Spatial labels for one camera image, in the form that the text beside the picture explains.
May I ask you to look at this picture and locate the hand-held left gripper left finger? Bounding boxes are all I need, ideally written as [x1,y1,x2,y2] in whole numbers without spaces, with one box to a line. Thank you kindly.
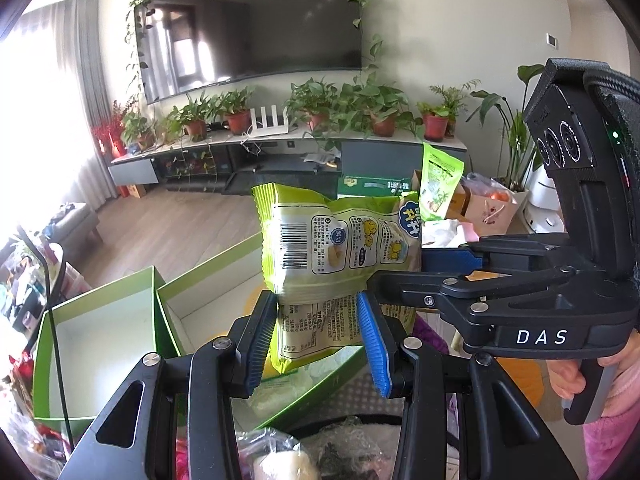
[59,290,278,480]

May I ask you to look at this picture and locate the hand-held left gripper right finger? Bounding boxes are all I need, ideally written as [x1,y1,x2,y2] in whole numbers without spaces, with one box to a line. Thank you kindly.
[356,291,571,480]

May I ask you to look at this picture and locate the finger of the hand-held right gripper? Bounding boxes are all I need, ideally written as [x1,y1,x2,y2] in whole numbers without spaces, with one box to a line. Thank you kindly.
[420,232,573,281]
[367,266,576,328]

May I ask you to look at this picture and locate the green cardboard box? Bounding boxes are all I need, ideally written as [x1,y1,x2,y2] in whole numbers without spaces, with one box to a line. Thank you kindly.
[32,266,173,421]
[155,232,416,431]

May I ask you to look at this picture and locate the green snack packet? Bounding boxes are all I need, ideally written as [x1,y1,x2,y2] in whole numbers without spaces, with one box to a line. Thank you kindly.
[251,182,423,376]

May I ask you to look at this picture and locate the person's right forearm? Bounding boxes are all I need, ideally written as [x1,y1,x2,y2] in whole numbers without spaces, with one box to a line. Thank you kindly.
[585,372,640,480]

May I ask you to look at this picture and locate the person's right hand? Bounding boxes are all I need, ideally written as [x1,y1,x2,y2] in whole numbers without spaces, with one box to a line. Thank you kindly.
[546,329,640,402]

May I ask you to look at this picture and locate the white glove-shaped ornament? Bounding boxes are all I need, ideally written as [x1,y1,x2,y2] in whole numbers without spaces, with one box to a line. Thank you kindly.
[422,220,468,248]

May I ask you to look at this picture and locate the white appliance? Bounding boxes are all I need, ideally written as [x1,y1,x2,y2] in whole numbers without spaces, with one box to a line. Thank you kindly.
[527,165,568,233]

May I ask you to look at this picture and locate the brown paper bag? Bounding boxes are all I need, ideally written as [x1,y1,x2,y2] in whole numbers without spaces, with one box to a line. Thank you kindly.
[452,172,528,236]

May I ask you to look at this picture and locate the green standing snack bag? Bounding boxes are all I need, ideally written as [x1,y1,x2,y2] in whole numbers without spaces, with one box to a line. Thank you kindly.
[419,142,465,223]

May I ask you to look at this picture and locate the green white carton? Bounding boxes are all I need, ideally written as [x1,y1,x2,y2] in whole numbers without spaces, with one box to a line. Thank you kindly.
[337,175,421,201]

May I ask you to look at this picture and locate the clear bag with white contents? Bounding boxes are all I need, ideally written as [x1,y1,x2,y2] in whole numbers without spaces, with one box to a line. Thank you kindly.
[237,427,321,480]

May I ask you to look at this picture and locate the tall floor plant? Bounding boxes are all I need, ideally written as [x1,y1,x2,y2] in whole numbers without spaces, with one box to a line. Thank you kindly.
[470,65,546,191]

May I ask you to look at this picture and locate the potted green plant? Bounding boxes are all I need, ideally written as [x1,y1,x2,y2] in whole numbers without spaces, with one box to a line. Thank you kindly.
[345,80,416,138]
[285,77,341,133]
[167,92,211,142]
[120,110,156,151]
[417,87,481,142]
[212,89,256,136]

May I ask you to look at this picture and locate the television cabinet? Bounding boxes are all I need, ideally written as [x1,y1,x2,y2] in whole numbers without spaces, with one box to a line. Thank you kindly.
[109,127,468,196]

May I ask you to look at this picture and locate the white router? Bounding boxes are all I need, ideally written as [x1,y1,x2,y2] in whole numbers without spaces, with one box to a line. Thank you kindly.
[248,105,292,137]

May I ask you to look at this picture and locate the red flower plant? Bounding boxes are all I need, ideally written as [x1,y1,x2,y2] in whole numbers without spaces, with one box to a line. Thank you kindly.
[92,102,128,158]

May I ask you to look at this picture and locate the grey window curtain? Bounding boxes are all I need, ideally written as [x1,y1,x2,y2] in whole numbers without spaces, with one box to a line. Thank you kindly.
[50,0,116,201]

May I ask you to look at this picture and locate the trailing vine plant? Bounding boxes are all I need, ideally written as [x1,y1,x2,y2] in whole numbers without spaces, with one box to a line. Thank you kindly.
[125,0,151,101]

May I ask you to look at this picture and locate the wall television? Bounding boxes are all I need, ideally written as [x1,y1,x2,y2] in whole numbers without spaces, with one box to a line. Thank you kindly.
[134,0,363,106]

